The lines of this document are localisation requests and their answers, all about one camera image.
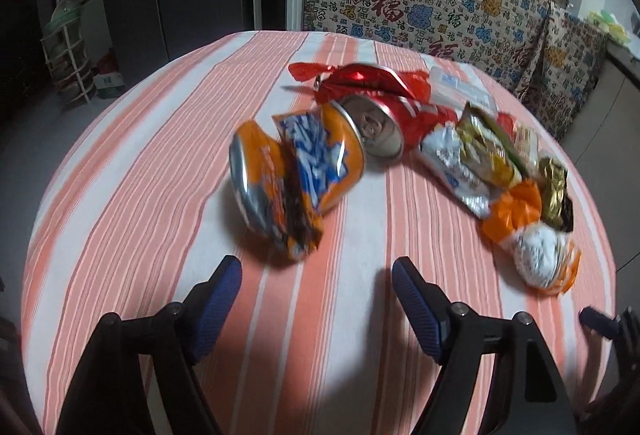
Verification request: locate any green yellow snack wrapper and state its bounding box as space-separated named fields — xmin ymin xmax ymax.
xmin=456 ymin=103 xmax=529 ymax=190

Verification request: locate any grey kitchen counter cabinet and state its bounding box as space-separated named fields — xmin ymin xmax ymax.
xmin=560 ymin=39 xmax=640 ymax=266

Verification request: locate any silver white snack wrapper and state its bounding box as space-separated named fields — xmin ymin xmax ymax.
xmin=418 ymin=122 xmax=491 ymax=219

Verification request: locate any gold foil wrapper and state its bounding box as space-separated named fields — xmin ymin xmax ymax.
xmin=538 ymin=156 xmax=574 ymax=233

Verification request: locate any white wire rack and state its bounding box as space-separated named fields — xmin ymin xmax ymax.
xmin=40 ymin=0 xmax=96 ymax=108

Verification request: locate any crushed red cola can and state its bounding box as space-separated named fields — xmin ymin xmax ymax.
xmin=331 ymin=95 xmax=458 ymax=162

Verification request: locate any crushed orange soda can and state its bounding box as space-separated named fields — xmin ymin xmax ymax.
xmin=229 ymin=101 xmax=366 ymax=261

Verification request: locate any yellow green cloth pile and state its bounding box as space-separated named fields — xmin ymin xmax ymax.
xmin=587 ymin=10 xmax=630 ymax=46

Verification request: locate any clear plastic box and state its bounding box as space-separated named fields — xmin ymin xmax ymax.
xmin=430 ymin=66 xmax=498 ymax=116

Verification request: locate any orange white wrapper ball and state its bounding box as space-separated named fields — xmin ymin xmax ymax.
xmin=480 ymin=179 xmax=582 ymax=295

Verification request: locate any patterned Chinese character cloth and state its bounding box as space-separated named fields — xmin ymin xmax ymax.
xmin=303 ymin=0 xmax=606 ymax=140

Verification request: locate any red plastic bag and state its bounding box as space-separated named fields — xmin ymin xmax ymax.
xmin=288 ymin=62 xmax=431 ymax=103

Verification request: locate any pink striped tablecloth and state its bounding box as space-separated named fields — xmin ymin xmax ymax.
xmin=20 ymin=30 xmax=618 ymax=435

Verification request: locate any beige snack bar packet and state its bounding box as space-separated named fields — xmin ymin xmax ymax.
xmin=514 ymin=124 xmax=539 ymax=177

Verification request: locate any red long snack packet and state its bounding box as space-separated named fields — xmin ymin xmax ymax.
xmin=497 ymin=112 xmax=515 ymax=141

